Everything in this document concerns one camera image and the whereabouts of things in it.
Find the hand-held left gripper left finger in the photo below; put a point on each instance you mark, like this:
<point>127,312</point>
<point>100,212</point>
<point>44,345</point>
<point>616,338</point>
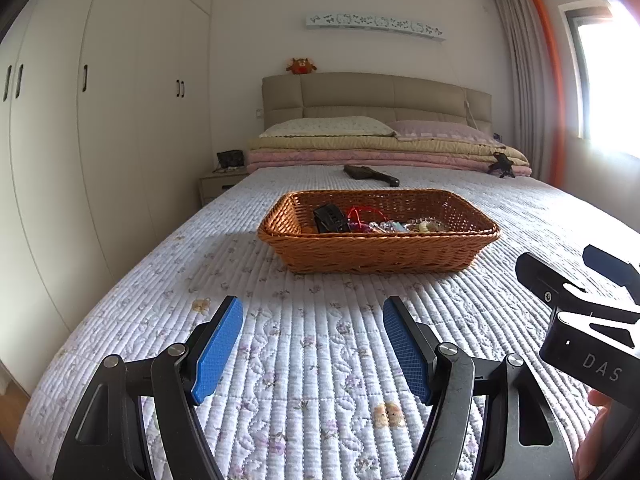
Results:
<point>217,350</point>

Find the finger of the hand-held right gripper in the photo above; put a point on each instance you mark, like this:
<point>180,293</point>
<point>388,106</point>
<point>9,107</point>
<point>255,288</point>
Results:
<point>612,267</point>
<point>540,272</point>

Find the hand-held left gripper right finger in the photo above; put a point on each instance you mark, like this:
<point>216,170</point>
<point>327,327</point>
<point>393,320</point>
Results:
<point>407,350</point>

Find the brown wicker basket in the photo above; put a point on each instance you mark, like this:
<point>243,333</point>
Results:
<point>375,255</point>

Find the person's right hand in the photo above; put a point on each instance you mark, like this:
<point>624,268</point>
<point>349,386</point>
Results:
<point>595,440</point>

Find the small black tripod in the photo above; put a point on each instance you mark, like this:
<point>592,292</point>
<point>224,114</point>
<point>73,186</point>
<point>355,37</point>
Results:
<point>501,164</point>

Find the black hair claw clip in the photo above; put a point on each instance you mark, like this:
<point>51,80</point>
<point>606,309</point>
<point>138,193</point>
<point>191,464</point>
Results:
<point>330,219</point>

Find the beige nightstand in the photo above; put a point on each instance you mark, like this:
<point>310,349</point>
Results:
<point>217,185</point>

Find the pink pillow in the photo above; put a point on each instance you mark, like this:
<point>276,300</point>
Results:
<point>440,131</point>

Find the dark wooden brush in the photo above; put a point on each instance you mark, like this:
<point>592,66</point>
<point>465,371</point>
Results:
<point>367,172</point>

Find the window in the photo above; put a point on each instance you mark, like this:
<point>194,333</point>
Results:
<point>610,80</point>

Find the orange curtain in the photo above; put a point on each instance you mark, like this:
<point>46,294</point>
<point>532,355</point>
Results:
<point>547,85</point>

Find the folded beige blanket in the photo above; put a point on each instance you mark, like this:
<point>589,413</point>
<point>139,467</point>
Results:
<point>400,146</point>

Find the black bag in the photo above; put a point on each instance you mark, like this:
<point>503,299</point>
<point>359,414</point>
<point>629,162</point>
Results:
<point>230,159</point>

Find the folded pink blanket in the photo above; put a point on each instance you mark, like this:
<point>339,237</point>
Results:
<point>350,159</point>

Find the grey curtain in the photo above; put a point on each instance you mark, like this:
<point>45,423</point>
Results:
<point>515,60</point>

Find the cream pillow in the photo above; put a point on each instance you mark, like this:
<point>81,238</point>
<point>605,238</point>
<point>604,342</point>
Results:
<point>325,126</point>

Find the beige padded headboard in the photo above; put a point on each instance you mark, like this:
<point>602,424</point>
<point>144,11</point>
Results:
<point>375,92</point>

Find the white wardrobe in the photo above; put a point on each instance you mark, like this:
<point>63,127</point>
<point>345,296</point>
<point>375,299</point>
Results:
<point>100,135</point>

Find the orange plush toy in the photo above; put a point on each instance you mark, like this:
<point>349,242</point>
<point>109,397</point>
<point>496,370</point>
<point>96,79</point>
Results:
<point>301,66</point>

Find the white carved wall shelf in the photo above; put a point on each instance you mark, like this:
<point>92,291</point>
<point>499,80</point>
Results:
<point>375,22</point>

